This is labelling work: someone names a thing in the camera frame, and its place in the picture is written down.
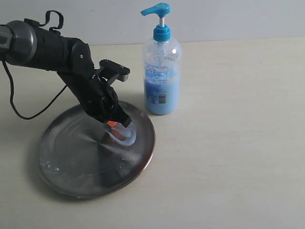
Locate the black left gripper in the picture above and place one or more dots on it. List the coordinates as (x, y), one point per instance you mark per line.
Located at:
(100, 101)

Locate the blue soap blob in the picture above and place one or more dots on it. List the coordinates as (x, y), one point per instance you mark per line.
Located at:
(124, 136)

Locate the blue pump soap bottle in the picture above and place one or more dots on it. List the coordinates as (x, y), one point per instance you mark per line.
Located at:
(161, 57)

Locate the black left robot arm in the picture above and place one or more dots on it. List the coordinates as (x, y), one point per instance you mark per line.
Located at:
(25, 44)

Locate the round metal plate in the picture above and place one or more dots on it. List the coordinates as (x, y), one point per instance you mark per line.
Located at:
(77, 158)

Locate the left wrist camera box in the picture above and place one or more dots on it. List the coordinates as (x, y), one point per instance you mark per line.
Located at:
(112, 71)

